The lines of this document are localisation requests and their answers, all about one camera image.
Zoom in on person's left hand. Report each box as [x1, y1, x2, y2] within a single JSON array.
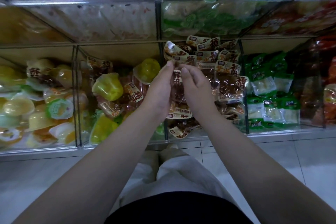
[[141, 61, 175, 120]]

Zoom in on person's right hand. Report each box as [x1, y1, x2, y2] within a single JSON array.
[[178, 64, 217, 120]]

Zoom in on single brown snack packet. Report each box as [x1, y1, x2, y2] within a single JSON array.
[[169, 68, 188, 105]]

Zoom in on pile of brown snack packets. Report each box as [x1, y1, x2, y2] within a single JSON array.
[[164, 35, 247, 139]]

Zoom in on pile of green bamboo packets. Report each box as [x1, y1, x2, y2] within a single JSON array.
[[244, 52, 302, 133]]

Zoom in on pile of pastel jelly cups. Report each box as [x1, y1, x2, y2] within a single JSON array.
[[0, 58, 79, 149]]

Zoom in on pile of glossy red snacks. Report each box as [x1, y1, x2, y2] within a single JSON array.
[[302, 37, 336, 127]]

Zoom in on person's right forearm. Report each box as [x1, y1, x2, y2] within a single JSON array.
[[202, 108, 336, 224]]

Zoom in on person's left forearm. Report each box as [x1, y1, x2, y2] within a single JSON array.
[[13, 110, 170, 224]]

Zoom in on light shoe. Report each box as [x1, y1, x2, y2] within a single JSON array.
[[139, 148, 161, 167], [160, 145, 186, 162]]

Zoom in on light grey shorts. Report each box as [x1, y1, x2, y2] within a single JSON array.
[[110, 148, 239, 214]]

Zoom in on black shirt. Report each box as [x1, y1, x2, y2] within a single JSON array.
[[105, 192, 255, 224]]

